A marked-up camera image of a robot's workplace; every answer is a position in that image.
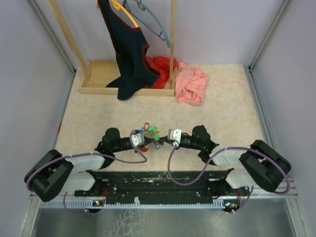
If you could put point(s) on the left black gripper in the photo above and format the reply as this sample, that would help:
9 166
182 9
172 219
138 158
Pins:
147 141

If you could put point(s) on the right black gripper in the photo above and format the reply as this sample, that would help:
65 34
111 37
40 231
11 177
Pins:
165 138

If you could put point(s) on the green key tag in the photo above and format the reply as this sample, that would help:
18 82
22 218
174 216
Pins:
156 137
152 128

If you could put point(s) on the red key tag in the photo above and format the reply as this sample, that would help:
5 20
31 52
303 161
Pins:
146 125

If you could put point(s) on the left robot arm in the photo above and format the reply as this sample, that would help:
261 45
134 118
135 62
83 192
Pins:
56 173

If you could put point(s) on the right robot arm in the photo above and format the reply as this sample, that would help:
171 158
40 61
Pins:
258 164

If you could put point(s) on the pink cloth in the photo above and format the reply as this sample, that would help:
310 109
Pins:
190 84

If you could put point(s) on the red cloth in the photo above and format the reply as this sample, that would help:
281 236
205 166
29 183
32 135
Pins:
162 65

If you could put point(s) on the wooden clothes rack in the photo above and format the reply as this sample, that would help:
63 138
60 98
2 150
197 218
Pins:
97 74

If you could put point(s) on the navy blue tank top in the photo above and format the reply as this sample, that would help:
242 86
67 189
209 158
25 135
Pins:
131 47

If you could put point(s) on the blue grey hanger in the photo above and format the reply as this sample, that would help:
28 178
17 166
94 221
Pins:
143 14

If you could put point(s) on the yellow hanger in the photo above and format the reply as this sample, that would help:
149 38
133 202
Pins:
119 7

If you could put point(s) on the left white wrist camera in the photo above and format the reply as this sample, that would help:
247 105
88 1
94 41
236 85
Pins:
137 139

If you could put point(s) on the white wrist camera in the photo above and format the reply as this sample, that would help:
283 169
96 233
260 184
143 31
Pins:
174 135
137 139

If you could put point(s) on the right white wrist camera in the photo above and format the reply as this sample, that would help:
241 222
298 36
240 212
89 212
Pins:
174 135

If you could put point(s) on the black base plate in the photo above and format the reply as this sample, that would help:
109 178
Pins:
161 187

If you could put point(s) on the white slotted cable duct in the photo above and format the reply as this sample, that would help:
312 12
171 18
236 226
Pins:
96 204

